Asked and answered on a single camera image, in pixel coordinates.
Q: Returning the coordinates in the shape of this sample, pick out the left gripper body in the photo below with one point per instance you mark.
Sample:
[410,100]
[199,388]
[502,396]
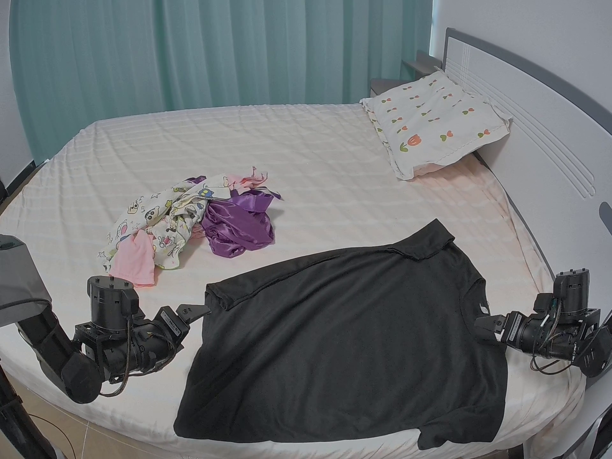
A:
[153,347]

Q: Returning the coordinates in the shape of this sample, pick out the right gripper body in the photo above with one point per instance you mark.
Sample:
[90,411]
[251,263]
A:
[526,332]

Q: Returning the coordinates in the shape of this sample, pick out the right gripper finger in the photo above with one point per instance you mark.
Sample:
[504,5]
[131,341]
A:
[499,325]

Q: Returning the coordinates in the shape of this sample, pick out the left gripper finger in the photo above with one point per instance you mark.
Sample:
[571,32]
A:
[189,311]

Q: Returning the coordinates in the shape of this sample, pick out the black T-shirt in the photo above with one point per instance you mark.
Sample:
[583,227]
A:
[334,328]

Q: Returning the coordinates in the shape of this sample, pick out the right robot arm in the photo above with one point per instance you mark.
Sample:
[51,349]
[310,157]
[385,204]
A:
[573,299]

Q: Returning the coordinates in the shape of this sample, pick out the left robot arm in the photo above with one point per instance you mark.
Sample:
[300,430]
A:
[57,352]

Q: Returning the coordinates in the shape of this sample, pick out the purple satin garment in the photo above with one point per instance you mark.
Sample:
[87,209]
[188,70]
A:
[239,227]

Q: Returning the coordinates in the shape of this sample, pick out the white printed pyjama top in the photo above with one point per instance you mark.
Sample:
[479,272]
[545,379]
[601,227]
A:
[143,208]

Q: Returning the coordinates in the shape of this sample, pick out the pale pink garment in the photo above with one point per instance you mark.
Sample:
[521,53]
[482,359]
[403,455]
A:
[248,179]

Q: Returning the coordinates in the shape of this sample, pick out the bed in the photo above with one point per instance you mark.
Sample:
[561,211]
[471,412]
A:
[334,160]

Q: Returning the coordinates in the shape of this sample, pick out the white printed pillow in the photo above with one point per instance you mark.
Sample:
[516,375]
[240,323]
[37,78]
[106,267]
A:
[430,122]

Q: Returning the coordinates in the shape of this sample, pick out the grey bedside table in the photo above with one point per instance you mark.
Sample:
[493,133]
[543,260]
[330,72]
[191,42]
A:
[387,86]

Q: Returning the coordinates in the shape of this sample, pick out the blue-green curtain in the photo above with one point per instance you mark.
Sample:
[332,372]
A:
[215,41]

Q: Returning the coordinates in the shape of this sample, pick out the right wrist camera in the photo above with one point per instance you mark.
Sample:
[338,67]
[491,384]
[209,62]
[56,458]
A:
[544,304]

